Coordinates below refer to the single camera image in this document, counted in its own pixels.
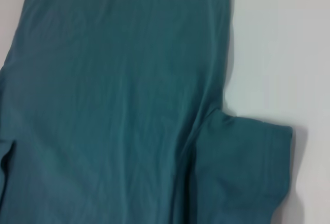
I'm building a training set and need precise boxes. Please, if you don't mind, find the blue t-shirt with white print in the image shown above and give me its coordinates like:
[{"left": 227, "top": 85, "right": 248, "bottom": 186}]
[{"left": 0, "top": 0, "right": 294, "bottom": 224}]

